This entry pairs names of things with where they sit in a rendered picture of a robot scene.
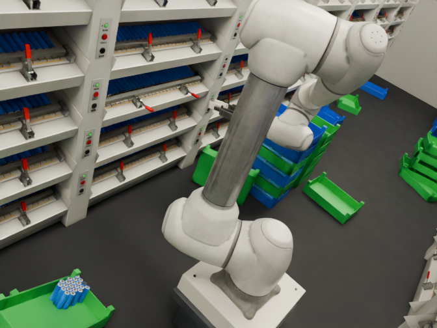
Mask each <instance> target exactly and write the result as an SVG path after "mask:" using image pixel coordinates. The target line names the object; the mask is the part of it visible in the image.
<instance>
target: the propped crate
mask: <svg viewBox="0 0 437 328"><path fill-rule="evenodd" d="M80 274H81V271H80V270H79V269H75V270H73V272H72V274H71V275H69V276H67V277H63V278H61V279H62V280H64V281H66V279H67V278H68V277H71V278H74V276H77V275H80ZM61 279H57V280H54V281H52V282H49V283H46V284H43V285H40V286H37V287H34V288H31V289H28V290H25V291H23V292H20V293H17V294H14V295H10V296H8V297H5V296H4V295H3V294H0V328H102V327H104V326H105V324H106V323H107V321H108V320H109V318H110V317H111V315H112V313H113V312H114V310H115V308H114V307H113V306H112V305H110V306H108V307H107V308H105V307H104V306H103V304H102V303H101V302H100V301H99V300H98V299H97V298H96V296H95V295H94V294H93V293H92V292H91V291H90V290H89V291H88V293H87V294H86V296H85V298H84V299H83V301H82V303H78V302H76V304H75V305H74V306H71V305H69V306H68V308H67V309H63V308H61V309H58V308H57V307H56V305H54V304H53V302H52V301H51V300H50V299H49V298H50V296H51V294H52V293H53V290H54V289H55V287H56V285H57V284H58V283H59V280H61Z"/></svg>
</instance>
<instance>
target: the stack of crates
mask: <svg viewBox="0 0 437 328"><path fill-rule="evenodd" d="M310 122H312V123H314V124H315V125H316V126H319V127H320V128H322V127H323V126H324V125H325V126H326V127H327V129H326V131H325V132H324V134H323V136H322V137H321V139H320V141H319V142H318V144H317V146H316V147H315V149H314V151H313V152H312V154H311V156H310V158H309V159H308V161H307V162H306V164H305V166H304V168H303V169H302V171H301V173H300V174H299V176H298V178H297V179H296V181H295V183H294V184H293V186H292V187H294V188H295V189H296V188H297V187H298V186H299V185H300V184H301V183H302V182H304V181H305V180H306V179H307V178H308V177H309V176H310V174H311V173H312V171H313V169H314V168H315V166H316V164H317V163H318V161H319V160H320V158H321V156H322V155H323V153H324V151H325V150H326V148H327V147H328V145H329V144H330V142H331V140H332V139H333V137H334V135H335V134H336V132H337V130H338V129H339V127H340V125H339V124H336V126H333V125H331V124H330V123H328V122H327V121H325V120H323V119H322V118H321V117H319V116H317V115H316V116H314V118H313V119H312V120H311V121H310Z"/></svg>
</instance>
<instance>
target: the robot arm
mask: <svg viewBox="0 0 437 328"><path fill-rule="evenodd" d="M239 38H240V41H241V43H242V45H243V46H244V47H246V48H248V49H249V51H248V69H249V70H250V73H249V75H248V77H247V80H246V83H245V85H244V87H243V90H242V92H241V95H240V97H239V100H238V102H237V105H235V104H232V105H231V104H229V105H228V104H227V103H224V102H222V101H219V100H216V99H214V102H212V101H209V105H208V108H210V109H213V110H215V111H218V112H219V115H220V116H223V117H224V118H227V119H229V120H230V122H229V124H228V129H227V130H226V133H225V136H224V138H223V140H222V143H221V146H220V148H219V150H218V153H217V156H216V158H215V160H214V163H213V166H212V168H211V170H210V173H209V175H208V177H207V180H206V182H205V185H204V187H200V188H198V189H196V190H194V191H193V192H192V193H191V195H190V196H189V198H184V197H183V198H179V199H177V200H175V201H174V202H173V203H171V205H170V206H169V207H168V209H167V211H166V214H165V218H164V220H163V225H162V233H163V234H164V237H165V239H166V240H167V241H168V242H169V243H170V244H171V245H172V246H173V247H175V248H176V249H177V250H179V251H181V252H182V253H184V254H186V255H188V256H191V257H193V258H195V259H197V260H200V261H202V262H205V263H207V264H211V265H214V266H218V267H221V268H223V269H221V270H220V271H218V272H216V273H213V274H212V275H211V276H210V281H211V282H212V283H213V284H215V285H216V286H218V287H219V288H220V289H221V290H222V291H223V292H224V293H225V294H226V296H227V297H228V298H229V299H230V300H231V301H232V302H233V303H234V304H235V305H236V306H237V308H238V309H239V310H240V311H241V312H242V313H243V316H244V317H245V318H246V319H247V320H252V319H253V317H254V316H255V314H256V312H257V311H258V310H259V309H260V308H261V307H262V306H263V305H264V304H265V303H266V302H267V301H268V300H269V299H270V298H271V297H273V296H274V295H278V294H279V293H280V291H281V287H280V286H279V285H278V283H279V281H280V280H281V278H282V277H283V275H284V274H285V272H286V271H287V269H288V267H289V265H290V263H291V259H292V253H293V237H292V234H291V231H290V230H289V229H288V227H287V226H286V225H285V224H283V223H282V222H280V221H278V220H276V219H272V218H261V219H256V220H255V221H241V220H239V219H238V216H239V208H238V205H237V203H236V200H237V197H238V196H239V193H240V192H241V189H242V187H243V185H244V183H245V180H246V178H247V176H248V174H249V172H250V169H251V168H252V166H253V164H254V161H255V159H256V157H257V155H258V152H259V150H260V148H261V146H262V144H263V142H264V140H265V138H267V139H270V140H271V141H272V142H273V143H275V144H277V145H279V146H282V147H284V148H287V149H290V150H295V151H301V152H302V151H305V150H306V149H307V148H308V147H309V145H311V142H312V141H313V132H312V131H311V129H310V128H309V127H308V124H309V123H310V121H311V120H312V119H313V118H314V116H316V115H317V113H318V112H319V111H320V109H321V107H323V106H326V105H328V104H330V103H332V102H334V101H335V100H337V99H339V98H341V97H343V96H346V95H348V94H350V93H351V92H353V91H354V90H356V89H358V88H360V87H361V86H362V85H364V84H365V83H366V82H367V81H368V80H369V79H370V78H371V77H372V76H373V75H374V74H375V72H376V71H377V70H378V68H379V67H380V65H381V64H382V61H383V58H384V55H385V52H386V48H387V45H388V37H387V34H386V32H385V30H384V29H383V28H382V27H381V26H380V25H378V24H376V23H374V22H370V21H359V22H356V23H353V22H350V21H347V20H343V19H341V18H338V17H336V16H333V15H331V14H330V13H328V12H327V11H325V10H323V9H321V8H319V7H316V6H314V5H311V4H309V3H306V2H303V1H300V0H252V2H251V4H250V6H249V7H248V9H247V11H246V13H245V16H244V18H243V20H242V22H241V24H240V26H239ZM305 72H309V73H311V74H313V75H316V76H318V79H309V80H307V81H305V82H304V83H303V84H301V86H299V88H298V89H297V90H296V92H295V93H294V95H293V97H292V99H291V101H290V102H289V104H288V106H287V109H286V110H285V111H284V112H283V113H282V114H281V115H280V116H279V117H277V116H276V114H277V112H278V110H279V108H280V105H281V103H282V101H283V99H284V96H285V94H286V92H287V90H288V88H289V87H291V86H293V85H294V84H295V83H296V82H297V81H298V80H299V79H300V78H301V77H302V76H303V75H304V73H305Z"/></svg>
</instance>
